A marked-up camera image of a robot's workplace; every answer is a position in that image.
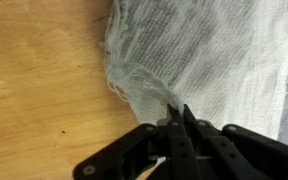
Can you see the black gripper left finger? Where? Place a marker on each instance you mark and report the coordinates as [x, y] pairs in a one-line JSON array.
[[138, 150]]

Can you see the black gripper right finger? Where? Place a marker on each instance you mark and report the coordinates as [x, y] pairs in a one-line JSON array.
[[234, 152]]

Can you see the white towel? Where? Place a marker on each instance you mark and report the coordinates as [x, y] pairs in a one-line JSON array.
[[226, 60]]

